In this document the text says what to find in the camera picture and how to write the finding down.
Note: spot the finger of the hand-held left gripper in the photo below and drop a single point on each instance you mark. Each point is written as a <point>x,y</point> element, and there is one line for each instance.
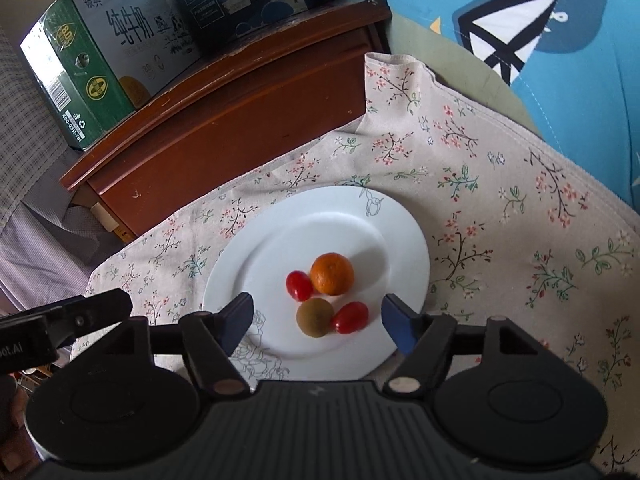
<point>95,312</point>

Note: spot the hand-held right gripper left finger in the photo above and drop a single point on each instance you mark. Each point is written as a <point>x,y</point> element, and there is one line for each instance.
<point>235,321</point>

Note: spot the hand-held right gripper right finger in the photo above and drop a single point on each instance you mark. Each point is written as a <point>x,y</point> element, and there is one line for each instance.
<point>399,325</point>

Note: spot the oblong red cherry tomato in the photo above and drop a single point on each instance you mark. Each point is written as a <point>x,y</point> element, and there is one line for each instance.
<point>350,318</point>

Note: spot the small red cherry tomato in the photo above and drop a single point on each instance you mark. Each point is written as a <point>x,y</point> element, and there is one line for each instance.
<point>299,286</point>

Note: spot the white plate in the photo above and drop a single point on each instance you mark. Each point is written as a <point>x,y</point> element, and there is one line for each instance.
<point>280,260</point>

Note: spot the brown kiwi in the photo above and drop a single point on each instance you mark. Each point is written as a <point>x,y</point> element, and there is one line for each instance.
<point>315,317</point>

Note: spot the orange tangerine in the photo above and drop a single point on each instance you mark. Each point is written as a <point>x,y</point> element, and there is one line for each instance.
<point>332,274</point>

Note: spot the grey checkered cloth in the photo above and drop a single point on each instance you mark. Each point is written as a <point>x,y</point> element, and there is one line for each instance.
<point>30,190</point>

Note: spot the floral tablecloth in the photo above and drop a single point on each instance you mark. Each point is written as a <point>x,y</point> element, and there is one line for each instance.
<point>500,220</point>

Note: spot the brown wooden nightstand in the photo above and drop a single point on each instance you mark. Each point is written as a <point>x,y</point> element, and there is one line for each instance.
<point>240,110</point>

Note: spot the green milk carton box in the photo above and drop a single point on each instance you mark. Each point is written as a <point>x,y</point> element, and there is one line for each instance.
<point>105,55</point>

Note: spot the blue printed cushion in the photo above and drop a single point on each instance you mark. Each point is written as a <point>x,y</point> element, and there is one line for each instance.
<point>500,15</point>

